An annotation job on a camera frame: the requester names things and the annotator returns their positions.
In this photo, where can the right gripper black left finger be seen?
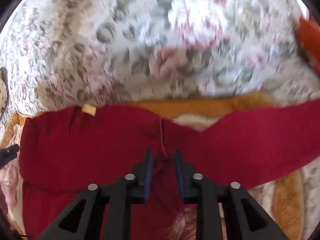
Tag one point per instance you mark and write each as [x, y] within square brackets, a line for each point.
[104, 212]

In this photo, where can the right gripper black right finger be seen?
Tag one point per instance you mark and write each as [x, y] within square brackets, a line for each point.
[223, 209]

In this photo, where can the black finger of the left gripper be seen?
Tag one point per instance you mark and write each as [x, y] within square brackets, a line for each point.
[8, 154]

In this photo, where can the dark red fleece garment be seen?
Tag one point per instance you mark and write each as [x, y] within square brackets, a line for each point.
[62, 152]

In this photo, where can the orange plush flower blanket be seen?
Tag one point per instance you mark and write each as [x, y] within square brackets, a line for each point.
[281, 198]

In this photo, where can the cream patterned cloth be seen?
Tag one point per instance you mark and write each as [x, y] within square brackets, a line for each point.
[4, 96]

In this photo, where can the floral bed sheet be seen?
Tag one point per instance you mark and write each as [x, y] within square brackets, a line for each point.
[61, 53]

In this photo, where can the orange red pillow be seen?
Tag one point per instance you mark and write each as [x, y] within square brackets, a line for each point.
[308, 37]

